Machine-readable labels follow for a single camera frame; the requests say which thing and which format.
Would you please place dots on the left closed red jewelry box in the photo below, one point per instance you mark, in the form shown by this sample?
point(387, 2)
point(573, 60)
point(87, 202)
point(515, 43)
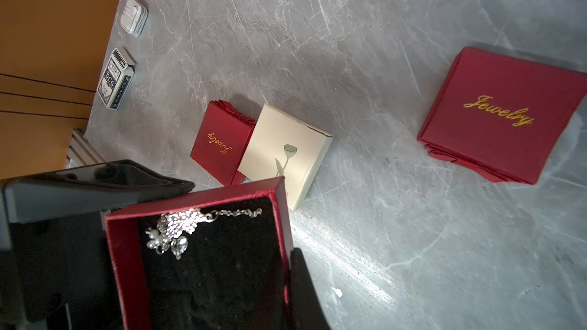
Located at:
point(222, 141)

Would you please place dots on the black foam insert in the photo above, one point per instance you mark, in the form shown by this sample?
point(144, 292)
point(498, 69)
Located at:
point(217, 282)

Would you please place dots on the red jewelry box lid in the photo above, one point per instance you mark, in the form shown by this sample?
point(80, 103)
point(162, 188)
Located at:
point(501, 116)

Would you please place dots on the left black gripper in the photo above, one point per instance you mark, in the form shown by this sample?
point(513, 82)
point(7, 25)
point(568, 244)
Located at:
point(55, 264)

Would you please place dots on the aluminium front rail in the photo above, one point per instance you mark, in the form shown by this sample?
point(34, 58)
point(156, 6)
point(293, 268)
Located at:
point(81, 153)

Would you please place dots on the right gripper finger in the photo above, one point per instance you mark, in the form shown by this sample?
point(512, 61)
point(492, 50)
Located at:
point(305, 310)

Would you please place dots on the red jewelry box base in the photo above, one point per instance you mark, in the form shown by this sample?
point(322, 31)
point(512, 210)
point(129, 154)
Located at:
point(125, 247)

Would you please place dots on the white earbuds case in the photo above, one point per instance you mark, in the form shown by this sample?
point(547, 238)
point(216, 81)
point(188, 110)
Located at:
point(133, 18)

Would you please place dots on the cream lotus print box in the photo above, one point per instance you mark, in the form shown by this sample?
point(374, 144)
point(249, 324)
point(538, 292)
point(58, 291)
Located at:
point(283, 146)

